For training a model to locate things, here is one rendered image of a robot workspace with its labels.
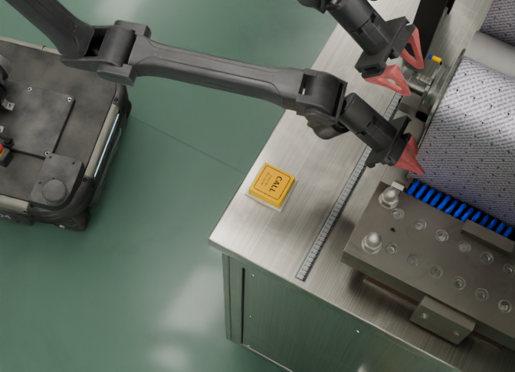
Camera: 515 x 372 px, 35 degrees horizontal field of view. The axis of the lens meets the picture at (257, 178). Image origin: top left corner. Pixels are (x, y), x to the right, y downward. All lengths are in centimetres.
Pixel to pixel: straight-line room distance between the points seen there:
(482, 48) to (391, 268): 42
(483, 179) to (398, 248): 20
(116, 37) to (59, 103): 106
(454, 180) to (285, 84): 36
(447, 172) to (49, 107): 140
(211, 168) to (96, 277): 51
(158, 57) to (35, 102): 113
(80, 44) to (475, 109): 70
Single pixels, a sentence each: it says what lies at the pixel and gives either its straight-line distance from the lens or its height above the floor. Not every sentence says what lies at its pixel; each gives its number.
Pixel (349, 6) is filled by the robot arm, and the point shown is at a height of 139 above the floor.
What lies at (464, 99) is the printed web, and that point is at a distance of 137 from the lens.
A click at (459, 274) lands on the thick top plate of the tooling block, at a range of 154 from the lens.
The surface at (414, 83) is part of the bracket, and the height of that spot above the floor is 119.
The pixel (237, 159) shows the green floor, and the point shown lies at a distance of 272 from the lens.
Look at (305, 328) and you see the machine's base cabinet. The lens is 189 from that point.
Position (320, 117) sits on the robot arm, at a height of 119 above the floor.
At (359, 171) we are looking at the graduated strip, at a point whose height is 90.
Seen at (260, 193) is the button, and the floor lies 92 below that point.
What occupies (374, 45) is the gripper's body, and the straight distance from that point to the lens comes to 136.
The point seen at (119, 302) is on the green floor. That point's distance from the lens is 257.
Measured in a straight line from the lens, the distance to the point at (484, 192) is 154.
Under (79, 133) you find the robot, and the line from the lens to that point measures 253.
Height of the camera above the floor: 245
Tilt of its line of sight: 66 degrees down
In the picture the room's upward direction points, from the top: 3 degrees clockwise
